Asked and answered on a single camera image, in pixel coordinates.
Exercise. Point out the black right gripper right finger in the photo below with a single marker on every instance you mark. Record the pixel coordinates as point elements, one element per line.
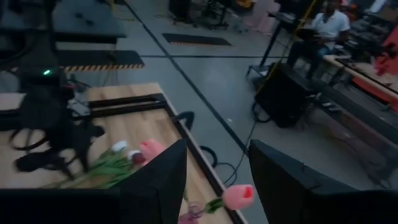
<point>295,199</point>

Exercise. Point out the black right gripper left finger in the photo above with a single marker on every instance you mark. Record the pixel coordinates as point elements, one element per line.
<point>149,199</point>

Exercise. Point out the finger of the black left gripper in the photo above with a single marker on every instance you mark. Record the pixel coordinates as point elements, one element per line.
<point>35,163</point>
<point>84,160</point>

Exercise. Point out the pink artificial tulip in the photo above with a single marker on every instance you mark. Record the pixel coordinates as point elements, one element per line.
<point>237,196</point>
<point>150,149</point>

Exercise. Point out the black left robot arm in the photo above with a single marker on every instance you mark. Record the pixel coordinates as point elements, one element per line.
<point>40,102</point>

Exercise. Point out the pink glass vase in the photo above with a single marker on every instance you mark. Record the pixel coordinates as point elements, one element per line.
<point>191,216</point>

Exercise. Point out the hazard-striped black floor mat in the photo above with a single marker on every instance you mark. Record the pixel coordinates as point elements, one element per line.
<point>99,60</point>

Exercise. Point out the black box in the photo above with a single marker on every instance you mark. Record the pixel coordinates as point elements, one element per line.
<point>284,95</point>

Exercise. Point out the black table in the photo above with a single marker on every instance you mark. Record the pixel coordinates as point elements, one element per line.
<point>77,25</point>

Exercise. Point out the light wooden beam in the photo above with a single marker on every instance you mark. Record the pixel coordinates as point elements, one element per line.
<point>357,73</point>

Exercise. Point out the orange cloth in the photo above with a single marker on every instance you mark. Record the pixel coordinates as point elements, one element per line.
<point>388,62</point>

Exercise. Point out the person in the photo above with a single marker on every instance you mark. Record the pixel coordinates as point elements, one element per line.
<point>326,31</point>

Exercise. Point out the black metal table frame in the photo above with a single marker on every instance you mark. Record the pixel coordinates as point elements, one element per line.
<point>174,124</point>

